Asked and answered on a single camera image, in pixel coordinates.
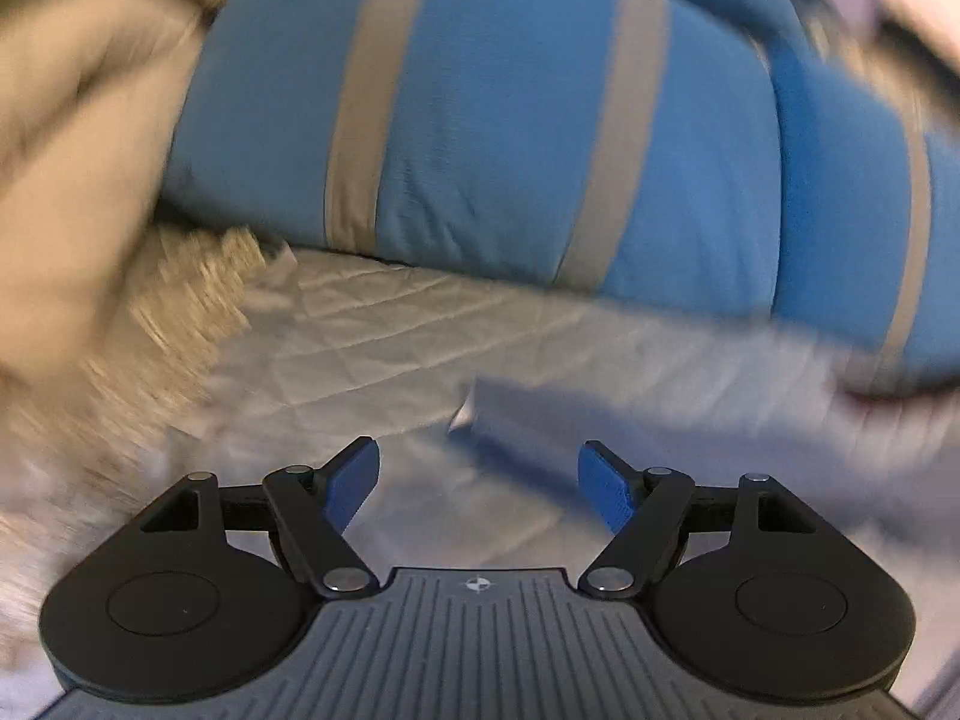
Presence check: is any white quilted bedspread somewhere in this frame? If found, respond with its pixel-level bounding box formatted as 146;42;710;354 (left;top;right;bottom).
0;240;960;720

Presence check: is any light blue fleece garment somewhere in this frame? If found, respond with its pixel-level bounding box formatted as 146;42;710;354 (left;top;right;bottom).
446;373;852;541

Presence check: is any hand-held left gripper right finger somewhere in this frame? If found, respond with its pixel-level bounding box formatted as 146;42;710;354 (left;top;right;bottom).
577;441;824;602

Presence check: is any blue pillow with beige stripes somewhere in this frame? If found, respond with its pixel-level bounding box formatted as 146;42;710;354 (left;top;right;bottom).
765;37;960;400
161;0;787;316

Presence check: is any beige fringed blanket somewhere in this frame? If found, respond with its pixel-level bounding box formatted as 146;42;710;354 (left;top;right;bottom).
0;0;295;470

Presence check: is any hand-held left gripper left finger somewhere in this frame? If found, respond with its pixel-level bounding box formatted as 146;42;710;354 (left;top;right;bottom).
137;436;380;602

